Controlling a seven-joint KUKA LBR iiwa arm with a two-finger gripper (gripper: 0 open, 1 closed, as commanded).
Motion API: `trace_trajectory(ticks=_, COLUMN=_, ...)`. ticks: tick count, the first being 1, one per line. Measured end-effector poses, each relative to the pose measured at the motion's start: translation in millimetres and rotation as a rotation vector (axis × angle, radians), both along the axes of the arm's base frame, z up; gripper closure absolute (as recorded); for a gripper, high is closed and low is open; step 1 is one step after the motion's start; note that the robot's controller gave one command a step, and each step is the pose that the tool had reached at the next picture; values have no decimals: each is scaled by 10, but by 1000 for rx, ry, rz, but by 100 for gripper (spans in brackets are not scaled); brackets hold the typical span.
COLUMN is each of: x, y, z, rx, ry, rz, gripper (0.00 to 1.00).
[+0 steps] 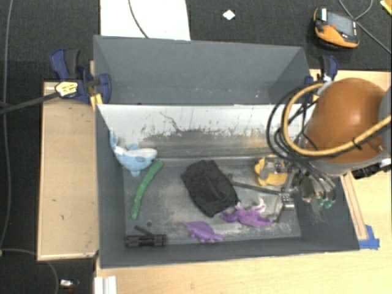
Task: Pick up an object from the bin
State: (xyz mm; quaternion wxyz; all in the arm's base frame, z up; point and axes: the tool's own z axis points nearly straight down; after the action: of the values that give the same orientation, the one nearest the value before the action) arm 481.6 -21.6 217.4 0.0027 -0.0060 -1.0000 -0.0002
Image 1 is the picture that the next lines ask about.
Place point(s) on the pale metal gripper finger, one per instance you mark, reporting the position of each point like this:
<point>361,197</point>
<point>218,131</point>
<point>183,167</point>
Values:
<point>288,207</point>
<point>257,187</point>

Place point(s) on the yellow plastic toy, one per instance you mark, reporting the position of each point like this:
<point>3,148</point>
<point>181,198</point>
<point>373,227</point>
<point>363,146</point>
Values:
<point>266,179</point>

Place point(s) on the pale pink curled piece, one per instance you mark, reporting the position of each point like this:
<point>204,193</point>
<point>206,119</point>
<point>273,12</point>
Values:
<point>261,205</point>

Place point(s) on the purple rubber toy lizard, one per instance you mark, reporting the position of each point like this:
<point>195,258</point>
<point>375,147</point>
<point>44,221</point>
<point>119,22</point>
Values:
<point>202,230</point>
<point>245,217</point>

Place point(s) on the black cloth pouch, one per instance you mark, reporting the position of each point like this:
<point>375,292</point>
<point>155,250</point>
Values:
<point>209,187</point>

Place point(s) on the green toy bean pod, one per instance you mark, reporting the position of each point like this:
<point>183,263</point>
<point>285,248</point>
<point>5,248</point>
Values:
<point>144,187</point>

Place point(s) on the black ribbed tool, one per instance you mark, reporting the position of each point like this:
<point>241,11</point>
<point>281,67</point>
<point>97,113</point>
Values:
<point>144,240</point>

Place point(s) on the light blue toy whale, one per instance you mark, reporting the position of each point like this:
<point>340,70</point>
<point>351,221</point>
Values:
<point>133,159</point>

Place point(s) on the grey metal bin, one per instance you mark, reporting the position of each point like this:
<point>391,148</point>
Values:
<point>190,72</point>

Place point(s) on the pale wood flat board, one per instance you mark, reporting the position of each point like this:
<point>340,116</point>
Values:
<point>69,170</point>

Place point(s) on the black cylinder on white bracket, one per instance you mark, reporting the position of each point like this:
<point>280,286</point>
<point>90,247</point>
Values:
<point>366,171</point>

